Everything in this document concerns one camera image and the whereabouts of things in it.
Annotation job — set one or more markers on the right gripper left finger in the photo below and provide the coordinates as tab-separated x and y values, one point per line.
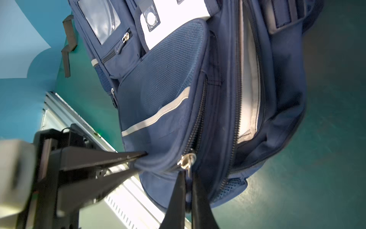
175	214

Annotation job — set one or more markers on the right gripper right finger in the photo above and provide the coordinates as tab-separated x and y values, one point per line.
202	216

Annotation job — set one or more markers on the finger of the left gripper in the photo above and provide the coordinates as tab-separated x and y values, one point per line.
74	196
73	158

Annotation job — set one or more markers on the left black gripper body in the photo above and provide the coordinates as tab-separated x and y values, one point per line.
40	211

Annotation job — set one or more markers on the navy blue backpack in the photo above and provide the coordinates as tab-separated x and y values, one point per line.
217	87

